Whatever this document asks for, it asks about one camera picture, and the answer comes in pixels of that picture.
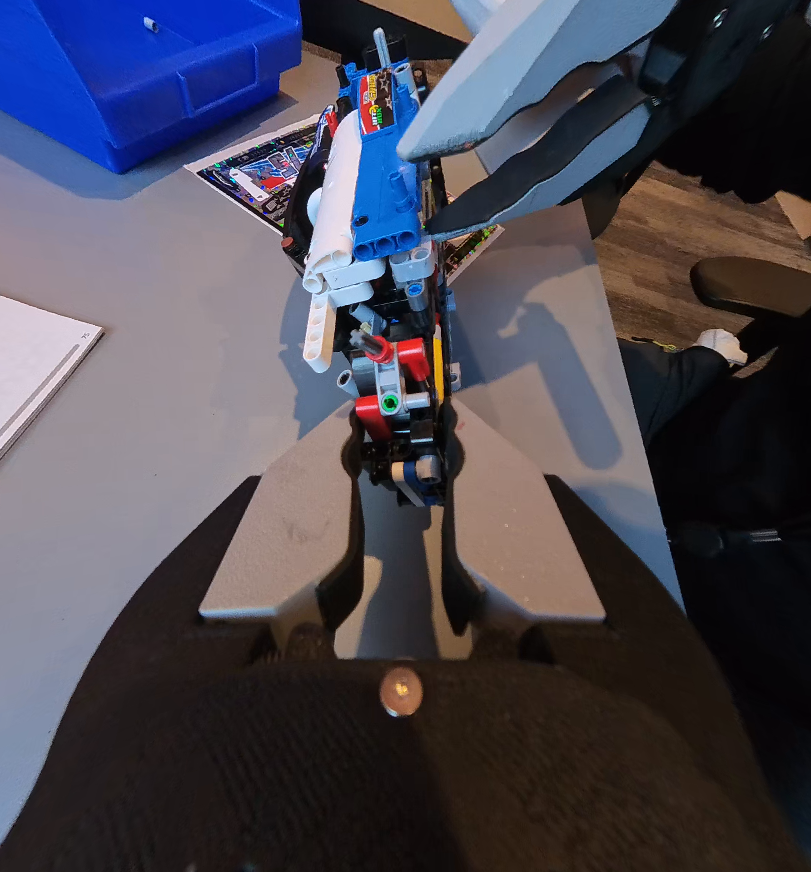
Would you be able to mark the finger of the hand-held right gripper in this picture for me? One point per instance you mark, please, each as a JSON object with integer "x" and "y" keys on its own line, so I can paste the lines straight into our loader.
{"x": 582, "y": 163}
{"x": 514, "y": 75}

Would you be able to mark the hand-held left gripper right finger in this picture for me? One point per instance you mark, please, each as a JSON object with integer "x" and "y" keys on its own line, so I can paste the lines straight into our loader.
{"x": 514, "y": 538}

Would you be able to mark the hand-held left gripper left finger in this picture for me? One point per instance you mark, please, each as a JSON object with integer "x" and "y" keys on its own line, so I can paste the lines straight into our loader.
{"x": 289, "y": 531}

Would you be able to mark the toy brick car model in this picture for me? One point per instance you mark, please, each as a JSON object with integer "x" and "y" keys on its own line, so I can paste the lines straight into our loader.
{"x": 378, "y": 204}

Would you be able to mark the grey desk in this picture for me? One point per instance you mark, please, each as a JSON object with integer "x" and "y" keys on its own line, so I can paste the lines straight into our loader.
{"x": 139, "y": 286}

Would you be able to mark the black chair armrest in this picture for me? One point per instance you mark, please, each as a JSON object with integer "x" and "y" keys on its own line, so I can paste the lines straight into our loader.
{"x": 753, "y": 286}

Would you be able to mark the small white object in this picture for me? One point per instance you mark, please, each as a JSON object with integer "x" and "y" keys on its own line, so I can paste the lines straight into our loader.
{"x": 722, "y": 344}

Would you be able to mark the shiny holographic sticker sheet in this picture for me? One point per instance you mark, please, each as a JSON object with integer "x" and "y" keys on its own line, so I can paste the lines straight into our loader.
{"x": 255, "y": 177}

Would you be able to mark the open instruction booklet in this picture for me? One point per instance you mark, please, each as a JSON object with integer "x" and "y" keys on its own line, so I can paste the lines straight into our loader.
{"x": 17, "y": 368}

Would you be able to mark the blue plastic storage bin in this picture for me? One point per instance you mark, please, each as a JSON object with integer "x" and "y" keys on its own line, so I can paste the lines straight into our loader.
{"x": 71, "y": 82}

